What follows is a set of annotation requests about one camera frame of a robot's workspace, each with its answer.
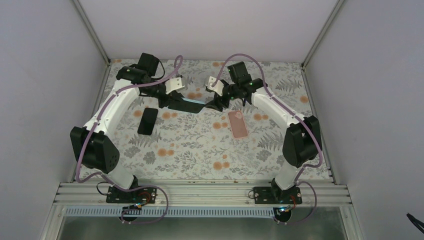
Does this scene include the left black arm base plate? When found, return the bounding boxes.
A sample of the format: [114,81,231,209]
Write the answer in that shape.
[105,186,158,204]

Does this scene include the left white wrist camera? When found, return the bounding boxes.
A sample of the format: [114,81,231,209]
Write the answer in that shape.
[164,77,186,95]

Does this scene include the pink phone case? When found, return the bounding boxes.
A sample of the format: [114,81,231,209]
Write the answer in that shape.
[227,110,249,139]

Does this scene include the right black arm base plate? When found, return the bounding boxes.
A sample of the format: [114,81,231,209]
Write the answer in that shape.
[253,186,303,205]

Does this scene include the aluminium mounting rail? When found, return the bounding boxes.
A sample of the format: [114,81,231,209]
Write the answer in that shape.
[53,179,352,207]

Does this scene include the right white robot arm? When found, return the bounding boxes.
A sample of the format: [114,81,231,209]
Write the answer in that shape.
[205,62,324,204]

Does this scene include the black object at corner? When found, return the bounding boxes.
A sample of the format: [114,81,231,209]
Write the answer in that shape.
[406,213,424,233]

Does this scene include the black phone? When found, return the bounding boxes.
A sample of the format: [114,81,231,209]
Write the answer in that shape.
[167,97,206,114]
[137,107,159,136]

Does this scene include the floral patterned table mat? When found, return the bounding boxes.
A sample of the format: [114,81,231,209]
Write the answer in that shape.
[109,60,312,180]

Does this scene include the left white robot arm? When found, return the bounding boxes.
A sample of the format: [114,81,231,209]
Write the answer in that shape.
[70,53,184,203]

